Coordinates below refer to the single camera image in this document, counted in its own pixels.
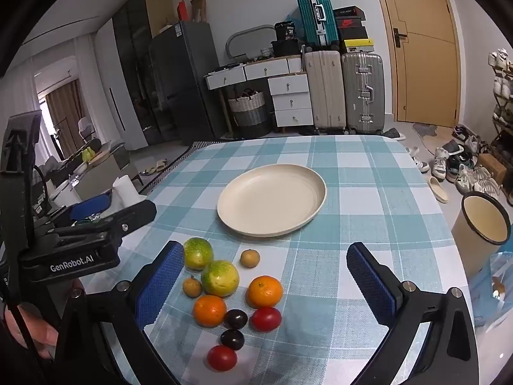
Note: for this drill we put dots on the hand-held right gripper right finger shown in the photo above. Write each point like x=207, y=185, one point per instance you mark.
x=370, y=284

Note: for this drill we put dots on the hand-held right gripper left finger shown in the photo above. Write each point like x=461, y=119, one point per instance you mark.
x=160, y=284

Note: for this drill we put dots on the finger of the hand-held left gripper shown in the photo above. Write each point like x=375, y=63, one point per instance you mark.
x=128, y=216
x=90, y=208

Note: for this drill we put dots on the small brown longan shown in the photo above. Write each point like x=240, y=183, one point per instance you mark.
x=249, y=258
x=192, y=287

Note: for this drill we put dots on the greenish yellow round fruit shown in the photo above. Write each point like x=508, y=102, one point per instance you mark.
x=197, y=253
x=220, y=278

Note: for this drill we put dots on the orange tangerine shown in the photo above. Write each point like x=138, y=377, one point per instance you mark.
x=209, y=310
x=264, y=291

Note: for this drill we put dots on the dark purple cherry tomato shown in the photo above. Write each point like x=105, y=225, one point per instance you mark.
x=235, y=319
x=232, y=339

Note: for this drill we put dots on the red cherry tomato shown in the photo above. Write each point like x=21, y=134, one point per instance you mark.
x=221, y=357
x=265, y=319

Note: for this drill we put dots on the cream round plate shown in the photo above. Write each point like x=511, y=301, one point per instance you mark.
x=272, y=200

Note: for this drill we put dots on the person's left hand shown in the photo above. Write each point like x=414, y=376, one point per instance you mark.
x=36, y=335

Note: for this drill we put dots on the white paper towel roll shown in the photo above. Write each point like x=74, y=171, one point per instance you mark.
x=126, y=190

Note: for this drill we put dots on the low coffee table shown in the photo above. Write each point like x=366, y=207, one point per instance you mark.
x=104, y=168

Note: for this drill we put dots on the beige slippers pair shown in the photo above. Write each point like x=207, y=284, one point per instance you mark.
x=154, y=167

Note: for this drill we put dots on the brown curtain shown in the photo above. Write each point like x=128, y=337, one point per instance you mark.
x=64, y=116

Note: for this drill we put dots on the beige trash bin black rim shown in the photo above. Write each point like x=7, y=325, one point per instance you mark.
x=469, y=244

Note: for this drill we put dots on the blue plastic bag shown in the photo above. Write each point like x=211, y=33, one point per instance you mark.
x=485, y=288

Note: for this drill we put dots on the beige slide sandal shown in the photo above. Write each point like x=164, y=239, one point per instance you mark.
x=439, y=189

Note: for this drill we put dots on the white cabinet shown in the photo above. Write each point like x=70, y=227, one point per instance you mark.
x=116, y=88

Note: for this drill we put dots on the dark grey refrigerator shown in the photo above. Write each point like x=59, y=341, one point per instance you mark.
x=188, y=84

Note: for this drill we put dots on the pile of assorted shoes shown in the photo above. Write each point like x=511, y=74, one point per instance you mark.
x=461, y=164

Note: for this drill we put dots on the grey slipper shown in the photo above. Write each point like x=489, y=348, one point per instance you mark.
x=394, y=133

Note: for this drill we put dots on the dark glass wardrobe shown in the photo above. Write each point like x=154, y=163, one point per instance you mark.
x=136, y=60

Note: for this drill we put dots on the woven laundry basket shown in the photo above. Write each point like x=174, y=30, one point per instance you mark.
x=248, y=114

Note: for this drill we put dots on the patterned door mat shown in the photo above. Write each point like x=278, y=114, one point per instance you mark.
x=431, y=138

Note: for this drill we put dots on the small cardboard box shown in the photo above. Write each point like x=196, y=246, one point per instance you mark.
x=491, y=166

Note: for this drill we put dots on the silver hard suitcase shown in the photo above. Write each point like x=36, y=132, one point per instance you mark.
x=362, y=92

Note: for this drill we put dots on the beige hard suitcase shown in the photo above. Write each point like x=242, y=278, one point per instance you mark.
x=324, y=92

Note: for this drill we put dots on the white drawer dresser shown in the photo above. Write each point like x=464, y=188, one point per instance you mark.
x=290, y=100

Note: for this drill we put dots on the grey framed oval mirror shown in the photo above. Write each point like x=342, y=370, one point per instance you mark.
x=230, y=44

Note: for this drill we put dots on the wooden shoe rack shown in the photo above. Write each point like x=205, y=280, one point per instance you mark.
x=503, y=128

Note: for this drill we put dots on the yellow wooden door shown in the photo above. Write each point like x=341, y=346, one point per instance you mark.
x=425, y=80

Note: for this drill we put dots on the brown cardboard carton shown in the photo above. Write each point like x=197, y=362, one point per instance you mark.
x=198, y=9

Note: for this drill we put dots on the black storage box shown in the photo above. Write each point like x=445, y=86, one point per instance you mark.
x=286, y=48

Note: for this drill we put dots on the yellow black shoe box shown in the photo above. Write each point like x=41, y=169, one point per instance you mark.
x=356, y=46

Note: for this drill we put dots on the black canister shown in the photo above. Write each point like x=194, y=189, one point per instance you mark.
x=286, y=32

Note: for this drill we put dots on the shoe rack with shoes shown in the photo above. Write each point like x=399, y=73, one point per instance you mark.
x=501, y=72

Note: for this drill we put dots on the plain black shoe box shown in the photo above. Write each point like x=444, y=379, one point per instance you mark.
x=354, y=34

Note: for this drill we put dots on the black red shoe box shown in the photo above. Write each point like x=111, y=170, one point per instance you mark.
x=350, y=23

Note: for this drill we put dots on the black orange shoe box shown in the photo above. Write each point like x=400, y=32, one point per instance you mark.
x=349, y=12

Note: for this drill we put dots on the teal hard suitcase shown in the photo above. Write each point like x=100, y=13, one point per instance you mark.
x=314, y=16

